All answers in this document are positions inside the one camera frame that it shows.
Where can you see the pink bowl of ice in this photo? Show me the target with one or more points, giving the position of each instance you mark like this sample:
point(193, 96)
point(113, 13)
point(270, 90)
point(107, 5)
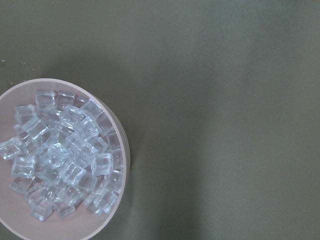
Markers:
point(64, 161)

